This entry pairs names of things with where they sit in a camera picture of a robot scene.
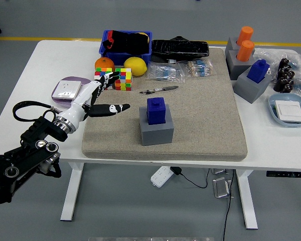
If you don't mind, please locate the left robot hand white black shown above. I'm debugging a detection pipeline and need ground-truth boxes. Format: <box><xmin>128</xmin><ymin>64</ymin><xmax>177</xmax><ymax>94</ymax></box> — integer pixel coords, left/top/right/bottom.
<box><xmin>57</xmin><ymin>71</ymin><xmax>131</xmax><ymax>129</ymax></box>

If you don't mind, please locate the blue square seal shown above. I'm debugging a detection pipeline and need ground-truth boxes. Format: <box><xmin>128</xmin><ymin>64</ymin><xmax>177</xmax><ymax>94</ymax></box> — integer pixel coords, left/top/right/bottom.
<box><xmin>146</xmin><ymin>97</ymin><xmax>166</xmax><ymax>126</ymax></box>
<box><xmin>246</xmin><ymin>59</ymin><xmax>270</xmax><ymax>84</ymax></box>

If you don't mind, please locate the grey seal holder box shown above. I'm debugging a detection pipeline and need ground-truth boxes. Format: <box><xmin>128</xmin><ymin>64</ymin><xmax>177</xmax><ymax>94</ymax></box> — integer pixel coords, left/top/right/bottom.
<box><xmin>138</xmin><ymin>103</ymin><xmax>175</xmax><ymax>147</ymax></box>
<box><xmin>233</xmin><ymin>68</ymin><xmax>273</xmax><ymax>104</ymax></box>
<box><xmin>225</xmin><ymin>49</ymin><xmax>256</xmax><ymax>81</ymax></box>
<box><xmin>225</xmin><ymin>37</ymin><xmax>241</xmax><ymax>52</ymax></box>

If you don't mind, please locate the orange cylinder seal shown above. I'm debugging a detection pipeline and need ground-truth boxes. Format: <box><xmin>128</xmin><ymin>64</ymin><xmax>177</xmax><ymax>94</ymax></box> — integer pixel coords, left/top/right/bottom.
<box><xmin>236</xmin><ymin>26</ymin><xmax>254</xmax><ymax>46</ymax></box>
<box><xmin>236</xmin><ymin>40</ymin><xmax>255</xmax><ymax>62</ymax></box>

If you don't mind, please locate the purple tray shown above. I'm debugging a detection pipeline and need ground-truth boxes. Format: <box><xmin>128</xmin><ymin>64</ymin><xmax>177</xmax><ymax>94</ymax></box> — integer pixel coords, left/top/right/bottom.
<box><xmin>51</xmin><ymin>76</ymin><xmax>92</xmax><ymax>109</ymax></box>

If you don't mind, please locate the colourful puzzle cube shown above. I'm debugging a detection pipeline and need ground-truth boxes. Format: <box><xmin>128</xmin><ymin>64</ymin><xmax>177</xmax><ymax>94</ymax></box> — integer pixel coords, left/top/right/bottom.
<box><xmin>114</xmin><ymin>67</ymin><xmax>133</xmax><ymax>91</ymax></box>
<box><xmin>94</xmin><ymin>67</ymin><xmax>114</xmax><ymax>90</ymax></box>

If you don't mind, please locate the orange fruit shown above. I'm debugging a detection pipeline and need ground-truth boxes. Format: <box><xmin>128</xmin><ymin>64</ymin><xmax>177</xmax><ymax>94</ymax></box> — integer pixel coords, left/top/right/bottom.
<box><xmin>94</xmin><ymin>57</ymin><xmax>116</xmax><ymax>73</ymax></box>

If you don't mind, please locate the blue plastic bin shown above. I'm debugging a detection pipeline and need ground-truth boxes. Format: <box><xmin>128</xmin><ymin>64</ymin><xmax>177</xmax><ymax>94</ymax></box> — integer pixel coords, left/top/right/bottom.
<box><xmin>98</xmin><ymin>30</ymin><xmax>153</xmax><ymax>66</ymax></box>

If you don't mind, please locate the yellow lemon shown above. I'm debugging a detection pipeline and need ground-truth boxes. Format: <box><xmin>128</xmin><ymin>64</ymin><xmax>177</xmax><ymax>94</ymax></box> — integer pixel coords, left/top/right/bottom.
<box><xmin>123</xmin><ymin>57</ymin><xmax>148</xmax><ymax>77</ymax></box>

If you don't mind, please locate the white table leg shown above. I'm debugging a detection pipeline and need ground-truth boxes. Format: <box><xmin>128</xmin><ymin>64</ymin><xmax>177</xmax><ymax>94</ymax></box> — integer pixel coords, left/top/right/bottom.
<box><xmin>235</xmin><ymin>169</ymin><xmax>258</xmax><ymax>229</ymax></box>
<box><xmin>60</xmin><ymin>162</ymin><xmax>85</xmax><ymax>221</ymax></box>

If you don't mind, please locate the black cloth with red trim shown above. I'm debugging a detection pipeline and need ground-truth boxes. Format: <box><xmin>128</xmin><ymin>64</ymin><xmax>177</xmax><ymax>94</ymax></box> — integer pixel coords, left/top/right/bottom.
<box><xmin>102</xmin><ymin>30</ymin><xmax>150</xmax><ymax>55</ymax></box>

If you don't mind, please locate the black pen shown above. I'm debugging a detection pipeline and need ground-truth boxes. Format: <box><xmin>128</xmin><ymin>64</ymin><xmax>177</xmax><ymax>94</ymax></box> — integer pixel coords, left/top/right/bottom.
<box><xmin>139</xmin><ymin>85</ymin><xmax>179</xmax><ymax>95</ymax></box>

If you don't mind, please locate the bag of blue resistors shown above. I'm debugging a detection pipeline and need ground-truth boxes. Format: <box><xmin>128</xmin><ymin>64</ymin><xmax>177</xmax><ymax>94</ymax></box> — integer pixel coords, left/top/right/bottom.
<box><xmin>145</xmin><ymin>62</ymin><xmax>186</xmax><ymax>83</ymax></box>

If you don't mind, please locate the white power strip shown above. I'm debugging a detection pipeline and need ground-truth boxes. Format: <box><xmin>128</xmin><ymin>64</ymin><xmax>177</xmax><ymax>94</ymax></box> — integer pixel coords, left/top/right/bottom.
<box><xmin>150</xmin><ymin>166</ymin><xmax>174</xmax><ymax>188</ymax></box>

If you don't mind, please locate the black plastic-wrapped part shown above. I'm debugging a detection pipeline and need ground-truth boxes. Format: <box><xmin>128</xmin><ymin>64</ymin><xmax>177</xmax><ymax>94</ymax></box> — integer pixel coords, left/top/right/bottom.
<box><xmin>150</xmin><ymin>36</ymin><xmax>210</xmax><ymax>62</ymax></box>

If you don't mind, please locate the grey-brown mat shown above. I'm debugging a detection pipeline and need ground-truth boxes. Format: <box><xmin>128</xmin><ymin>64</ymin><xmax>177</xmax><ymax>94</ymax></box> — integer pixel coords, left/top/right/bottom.
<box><xmin>81</xmin><ymin>47</ymin><xmax>248</xmax><ymax>162</ymax></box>

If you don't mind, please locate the bag of brown resistors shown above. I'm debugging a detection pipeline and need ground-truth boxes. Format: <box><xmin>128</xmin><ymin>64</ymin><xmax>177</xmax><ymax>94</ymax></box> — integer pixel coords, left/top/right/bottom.
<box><xmin>179</xmin><ymin>60</ymin><xmax>216</xmax><ymax>78</ymax></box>

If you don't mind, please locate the light blue tray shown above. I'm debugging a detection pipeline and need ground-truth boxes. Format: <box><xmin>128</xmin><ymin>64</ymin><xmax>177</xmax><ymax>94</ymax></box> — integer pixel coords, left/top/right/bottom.
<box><xmin>268</xmin><ymin>93</ymin><xmax>301</xmax><ymax>128</ymax></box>

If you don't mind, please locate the black table control panel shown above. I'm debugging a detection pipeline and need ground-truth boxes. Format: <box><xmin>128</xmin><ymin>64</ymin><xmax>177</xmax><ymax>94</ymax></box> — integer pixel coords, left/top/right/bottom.
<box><xmin>266</xmin><ymin>170</ymin><xmax>301</xmax><ymax>178</ymax></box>

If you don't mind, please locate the white wall socket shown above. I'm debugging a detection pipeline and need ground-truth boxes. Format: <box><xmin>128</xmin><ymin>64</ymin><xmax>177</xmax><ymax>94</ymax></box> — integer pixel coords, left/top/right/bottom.
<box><xmin>52</xmin><ymin>80</ymin><xmax>82</xmax><ymax>99</ymax></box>

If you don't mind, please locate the black plug with cord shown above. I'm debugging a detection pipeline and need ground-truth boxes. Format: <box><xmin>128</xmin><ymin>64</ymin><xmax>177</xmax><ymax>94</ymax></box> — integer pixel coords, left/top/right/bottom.
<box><xmin>170</xmin><ymin>166</ymin><xmax>211</xmax><ymax>189</ymax></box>

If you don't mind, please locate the black floor cable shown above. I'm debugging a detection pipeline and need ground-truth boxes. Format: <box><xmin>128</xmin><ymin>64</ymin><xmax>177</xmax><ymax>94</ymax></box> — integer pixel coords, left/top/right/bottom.
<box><xmin>222</xmin><ymin>169</ymin><xmax>235</xmax><ymax>241</ymax></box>

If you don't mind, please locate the white switch panel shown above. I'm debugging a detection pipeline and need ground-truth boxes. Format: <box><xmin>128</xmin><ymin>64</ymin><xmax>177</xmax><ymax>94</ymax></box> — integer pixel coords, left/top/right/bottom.
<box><xmin>274</xmin><ymin>99</ymin><xmax>301</xmax><ymax>124</ymax></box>

